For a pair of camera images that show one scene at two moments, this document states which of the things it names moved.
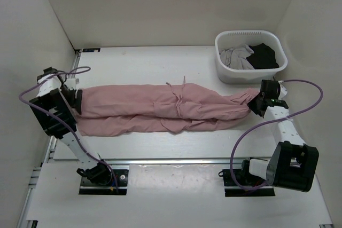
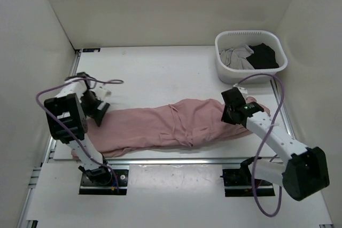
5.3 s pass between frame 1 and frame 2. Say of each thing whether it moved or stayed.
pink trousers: moved
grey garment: stayed
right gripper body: moved
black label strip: stayed
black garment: stayed
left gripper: moved
